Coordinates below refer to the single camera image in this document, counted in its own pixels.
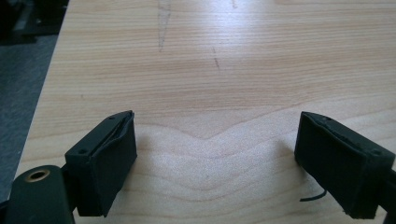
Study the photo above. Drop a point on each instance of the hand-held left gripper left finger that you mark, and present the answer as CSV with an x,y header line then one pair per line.
x,y
99,161

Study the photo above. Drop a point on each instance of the black stand base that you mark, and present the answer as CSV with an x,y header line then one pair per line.
x,y
28,18

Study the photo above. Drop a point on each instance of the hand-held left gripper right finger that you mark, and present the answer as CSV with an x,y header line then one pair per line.
x,y
339,168

